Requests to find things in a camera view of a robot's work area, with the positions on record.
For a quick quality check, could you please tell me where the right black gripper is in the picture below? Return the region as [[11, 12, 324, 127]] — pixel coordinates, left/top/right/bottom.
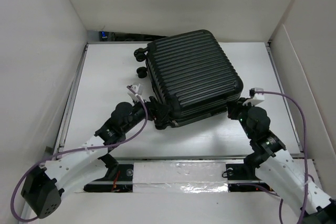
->
[[226, 97, 255, 139]]

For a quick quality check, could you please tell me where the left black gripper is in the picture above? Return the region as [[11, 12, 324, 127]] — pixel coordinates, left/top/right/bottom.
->
[[122, 95, 170, 134]]

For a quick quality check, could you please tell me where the black hard-shell suitcase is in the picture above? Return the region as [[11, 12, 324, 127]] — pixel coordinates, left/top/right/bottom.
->
[[134, 29, 244, 130]]

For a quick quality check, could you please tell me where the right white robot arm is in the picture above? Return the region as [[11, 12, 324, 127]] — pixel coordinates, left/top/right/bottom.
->
[[227, 99, 335, 223]]

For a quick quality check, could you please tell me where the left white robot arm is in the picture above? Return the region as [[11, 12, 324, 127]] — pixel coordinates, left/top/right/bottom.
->
[[20, 94, 171, 219]]

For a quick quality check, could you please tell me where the dark equipment behind table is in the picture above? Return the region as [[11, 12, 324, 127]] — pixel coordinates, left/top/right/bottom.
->
[[99, 31, 166, 42]]

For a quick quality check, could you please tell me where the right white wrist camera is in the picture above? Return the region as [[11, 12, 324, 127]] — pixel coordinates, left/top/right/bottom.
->
[[243, 88, 265, 106]]

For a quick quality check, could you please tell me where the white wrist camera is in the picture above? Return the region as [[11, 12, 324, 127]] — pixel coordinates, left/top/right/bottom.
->
[[127, 83, 144, 102], [243, 88, 265, 106]]

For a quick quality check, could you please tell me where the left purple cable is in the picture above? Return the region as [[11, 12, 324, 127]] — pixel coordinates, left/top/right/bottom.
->
[[10, 86, 149, 222]]

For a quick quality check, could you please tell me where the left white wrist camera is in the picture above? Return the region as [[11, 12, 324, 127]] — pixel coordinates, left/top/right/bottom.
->
[[127, 83, 144, 102]]

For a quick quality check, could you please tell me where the aluminium rail with mounts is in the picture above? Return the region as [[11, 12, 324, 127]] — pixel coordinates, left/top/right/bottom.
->
[[31, 154, 316, 193]]

